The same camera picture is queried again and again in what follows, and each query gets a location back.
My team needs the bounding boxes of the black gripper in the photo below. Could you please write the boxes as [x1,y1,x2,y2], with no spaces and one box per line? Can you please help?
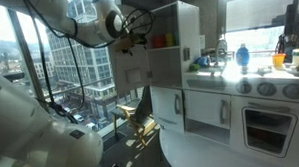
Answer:
[121,32,151,57]

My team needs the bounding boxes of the narrow white cabinet door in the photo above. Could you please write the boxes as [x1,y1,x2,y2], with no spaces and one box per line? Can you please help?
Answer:
[150,84,186,135]

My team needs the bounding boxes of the orange plastic cup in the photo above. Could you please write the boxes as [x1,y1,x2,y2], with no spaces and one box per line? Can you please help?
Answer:
[150,34,166,49]

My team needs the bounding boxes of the yellow green plastic cup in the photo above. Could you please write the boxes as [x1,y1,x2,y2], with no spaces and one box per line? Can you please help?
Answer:
[164,33,175,48]

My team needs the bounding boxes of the blue plastic cup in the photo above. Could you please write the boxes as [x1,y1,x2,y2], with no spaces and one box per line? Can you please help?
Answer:
[173,30,180,47]

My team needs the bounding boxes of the grey toy phone handset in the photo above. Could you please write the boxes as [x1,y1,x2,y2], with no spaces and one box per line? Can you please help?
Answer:
[182,46,192,62]

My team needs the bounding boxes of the wooden folding chair dark fabric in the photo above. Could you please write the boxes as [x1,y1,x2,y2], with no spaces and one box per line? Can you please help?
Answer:
[110,84,160,150]

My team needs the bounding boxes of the white toy kitchen unit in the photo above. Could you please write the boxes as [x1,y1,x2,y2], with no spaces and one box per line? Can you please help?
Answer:
[141,0,299,167]

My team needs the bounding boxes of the green round toy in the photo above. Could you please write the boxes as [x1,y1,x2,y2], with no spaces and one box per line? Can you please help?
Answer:
[188,63,201,73]

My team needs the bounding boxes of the blue toy item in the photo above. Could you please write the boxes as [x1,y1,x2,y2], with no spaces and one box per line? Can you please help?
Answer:
[194,54,212,68]

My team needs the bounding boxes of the silver toy faucet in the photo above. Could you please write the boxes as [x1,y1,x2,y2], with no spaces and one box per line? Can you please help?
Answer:
[213,38,230,66]

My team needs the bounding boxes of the blue bottle white cap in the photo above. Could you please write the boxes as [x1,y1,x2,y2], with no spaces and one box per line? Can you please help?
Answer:
[234,42,251,68]

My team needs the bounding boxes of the dark window mullion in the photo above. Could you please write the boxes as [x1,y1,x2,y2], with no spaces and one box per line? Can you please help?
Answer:
[6,6,50,114]

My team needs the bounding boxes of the black stove knob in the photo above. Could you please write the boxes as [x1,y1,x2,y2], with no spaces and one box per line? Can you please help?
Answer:
[256,81,278,98]
[282,82,299,101]
[234,78,254,96]

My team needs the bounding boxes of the grey roller window shade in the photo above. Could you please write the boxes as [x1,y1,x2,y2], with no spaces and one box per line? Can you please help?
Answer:
[224,0,291,34]

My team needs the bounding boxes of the yellow translucent cup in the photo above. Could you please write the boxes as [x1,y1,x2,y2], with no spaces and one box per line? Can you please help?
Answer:
[272,53,287,70]

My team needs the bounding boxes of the black equipment stand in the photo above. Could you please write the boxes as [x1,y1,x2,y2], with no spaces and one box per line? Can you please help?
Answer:
[273,0,299,64]

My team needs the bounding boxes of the yellow wrist camera mount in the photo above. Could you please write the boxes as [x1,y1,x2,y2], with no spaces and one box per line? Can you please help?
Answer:
[115,36,136,53]

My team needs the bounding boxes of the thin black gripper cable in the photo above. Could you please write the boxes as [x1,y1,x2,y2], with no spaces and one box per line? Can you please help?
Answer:
[119,7,156,41]

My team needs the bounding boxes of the white wall plate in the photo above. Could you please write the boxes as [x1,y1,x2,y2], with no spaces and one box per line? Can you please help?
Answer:
[199,34,206,51]

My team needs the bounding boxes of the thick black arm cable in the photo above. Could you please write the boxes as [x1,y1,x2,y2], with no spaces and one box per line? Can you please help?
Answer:
[21,0,90,127]

